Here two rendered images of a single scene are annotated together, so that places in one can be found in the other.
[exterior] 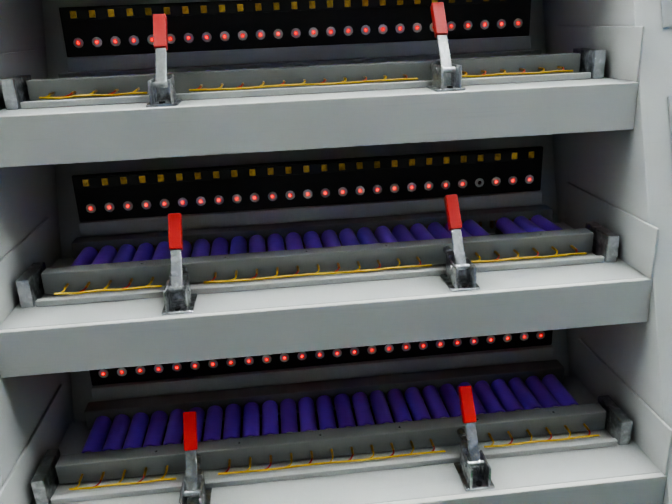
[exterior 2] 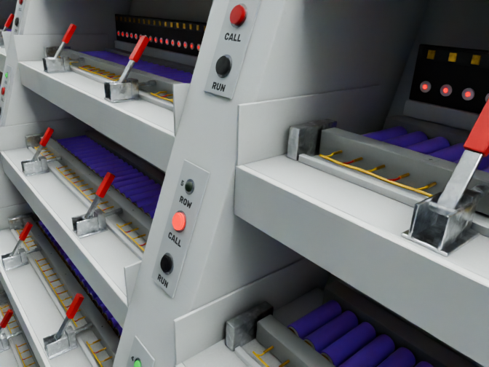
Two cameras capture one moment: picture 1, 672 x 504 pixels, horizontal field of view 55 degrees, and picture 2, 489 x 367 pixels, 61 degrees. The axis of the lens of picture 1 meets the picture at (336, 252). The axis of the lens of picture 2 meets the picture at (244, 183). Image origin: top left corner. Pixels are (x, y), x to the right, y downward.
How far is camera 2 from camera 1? 0.80 m
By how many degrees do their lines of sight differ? 51
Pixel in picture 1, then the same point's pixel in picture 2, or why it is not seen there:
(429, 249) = (116, 204)
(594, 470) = not seen: outside the picture
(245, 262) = (72, 166)
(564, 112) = (142, 142)
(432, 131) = (98, 125)
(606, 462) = not seen: outside the picture
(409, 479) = (51, 322)
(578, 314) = (104, 296)
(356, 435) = (68, 285)
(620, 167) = not seen: hidden behind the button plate
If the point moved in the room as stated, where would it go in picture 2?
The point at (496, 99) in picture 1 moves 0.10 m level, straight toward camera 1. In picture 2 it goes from (116, 115) to (25, 91)
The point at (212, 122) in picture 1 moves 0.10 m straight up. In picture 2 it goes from (49, 85) to (62, 25)
